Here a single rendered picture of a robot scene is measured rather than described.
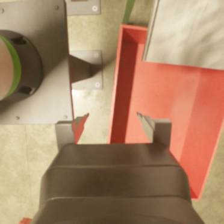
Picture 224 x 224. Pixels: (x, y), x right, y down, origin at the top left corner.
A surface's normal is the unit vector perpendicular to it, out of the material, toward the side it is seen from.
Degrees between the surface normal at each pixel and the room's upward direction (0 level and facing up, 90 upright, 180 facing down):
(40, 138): 0
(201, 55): 30
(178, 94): 0
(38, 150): 0
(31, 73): 70
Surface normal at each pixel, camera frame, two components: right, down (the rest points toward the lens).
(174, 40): -0.04, 0.69
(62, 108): 0.00, 0.25
